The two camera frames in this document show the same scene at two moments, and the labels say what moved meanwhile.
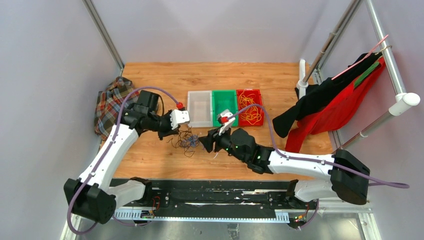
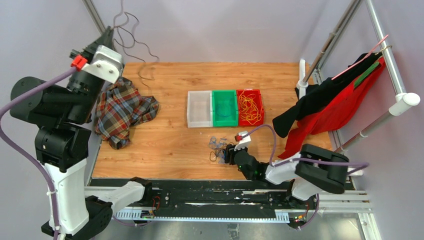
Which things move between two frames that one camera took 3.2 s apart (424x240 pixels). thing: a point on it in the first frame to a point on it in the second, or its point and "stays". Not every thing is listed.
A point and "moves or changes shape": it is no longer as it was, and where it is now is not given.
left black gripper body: (165, 127) to (75, 52)
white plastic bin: (200, 107) stays
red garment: (334, 117) stays
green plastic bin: (222, 100) stays
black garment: (316, 97) stays
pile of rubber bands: (187, 139) moves or changes shape
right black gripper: (208, 141) to (230, 153)
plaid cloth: (108, 104) stays
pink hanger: (360, 59) stays
